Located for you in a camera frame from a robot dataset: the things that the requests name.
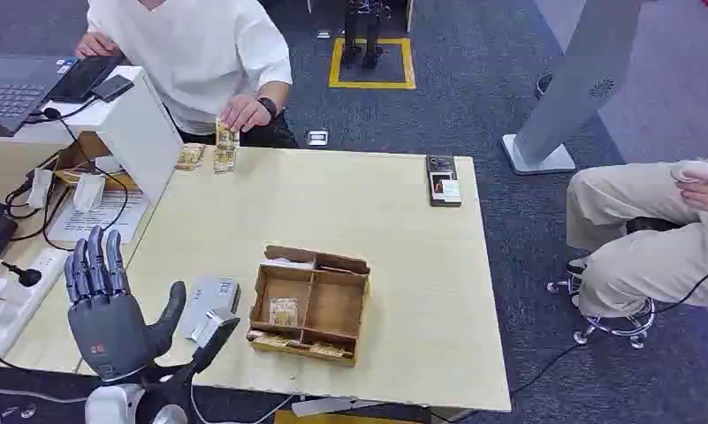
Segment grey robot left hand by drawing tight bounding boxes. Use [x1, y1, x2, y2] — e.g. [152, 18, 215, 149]
[64, 226, 187, 382]

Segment person's right hand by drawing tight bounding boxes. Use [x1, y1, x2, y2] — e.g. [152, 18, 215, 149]
[74, 31, 120, 60]

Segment person's left hand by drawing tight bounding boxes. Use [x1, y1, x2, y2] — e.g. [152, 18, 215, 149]
[219, 94, 273, 133]

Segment black phone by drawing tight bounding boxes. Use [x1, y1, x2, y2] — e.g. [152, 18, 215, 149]
[47, 55, 127, 105]

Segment wooden compartment box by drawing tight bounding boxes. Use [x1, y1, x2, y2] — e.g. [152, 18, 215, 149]
[247, 245, 371, 368]

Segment person in white shirt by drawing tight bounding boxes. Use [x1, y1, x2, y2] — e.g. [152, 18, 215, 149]
[74, 0, 301, 149]

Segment seated person in beige trousers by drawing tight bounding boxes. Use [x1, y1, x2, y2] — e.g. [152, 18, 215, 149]
[565, 155, 708, 321]

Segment white power strip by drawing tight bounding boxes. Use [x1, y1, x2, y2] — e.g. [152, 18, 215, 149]
[0, 247, 72, 365]

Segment grey laptop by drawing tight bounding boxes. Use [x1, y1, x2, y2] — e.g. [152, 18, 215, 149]
[0, 54, 80, 138]

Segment white desk riser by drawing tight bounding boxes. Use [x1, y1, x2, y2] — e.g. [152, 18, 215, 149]
[53, 64, 185, 204]

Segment black plug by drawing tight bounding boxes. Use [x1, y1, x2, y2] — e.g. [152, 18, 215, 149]
[1, 261, 43, 289]

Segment grey flat card reader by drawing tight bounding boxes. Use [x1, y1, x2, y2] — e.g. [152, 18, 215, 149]
[178, 276, 241, 343]

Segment brown cardboard box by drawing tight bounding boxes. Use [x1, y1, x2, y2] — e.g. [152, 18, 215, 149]
[53, 131, 141, 193]

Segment printed paper sheet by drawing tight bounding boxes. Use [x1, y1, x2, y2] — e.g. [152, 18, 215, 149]
[47, 189, 150, 246]

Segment yellow tape square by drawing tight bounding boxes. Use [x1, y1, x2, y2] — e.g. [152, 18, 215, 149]
[328, 37, 417, 91]

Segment white power adapter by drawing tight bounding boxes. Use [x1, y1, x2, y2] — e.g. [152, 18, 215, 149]
[72, 172, 107, 214]
[26, 168, 56, 210]

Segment black robot legs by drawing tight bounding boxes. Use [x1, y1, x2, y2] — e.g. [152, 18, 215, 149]
[339, 0, 388, 72]

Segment white card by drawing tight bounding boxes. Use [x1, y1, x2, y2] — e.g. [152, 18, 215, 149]
[265, 257, 316, 271]

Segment patterned card in slot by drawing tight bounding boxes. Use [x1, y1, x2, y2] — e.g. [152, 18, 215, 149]
[308, 341, 347, 360]
[247, 330, 301, 348]

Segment chrome wheeled stool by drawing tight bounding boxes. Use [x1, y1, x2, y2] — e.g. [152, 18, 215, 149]
[545, 275, 658, 352]

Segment white leaning floor stand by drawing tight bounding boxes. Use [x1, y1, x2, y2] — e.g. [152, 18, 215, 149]
[500, 0, 646, 177]

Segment patterned card lying flat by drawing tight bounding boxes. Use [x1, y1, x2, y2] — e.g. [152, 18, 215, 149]
[268, 298, 301, 329]

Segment black smartphone with photo case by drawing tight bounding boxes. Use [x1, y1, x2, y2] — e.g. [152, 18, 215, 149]
[425, 154, 464, 208]

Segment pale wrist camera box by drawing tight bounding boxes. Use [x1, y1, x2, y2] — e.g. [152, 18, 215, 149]
[190, 308, 241, 352]

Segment black floor cable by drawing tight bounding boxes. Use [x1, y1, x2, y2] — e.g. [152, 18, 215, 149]
[508, 263, 708, 400]

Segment black desk cable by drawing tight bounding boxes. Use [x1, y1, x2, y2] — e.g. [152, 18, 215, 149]
[24, 107, 131, 254]

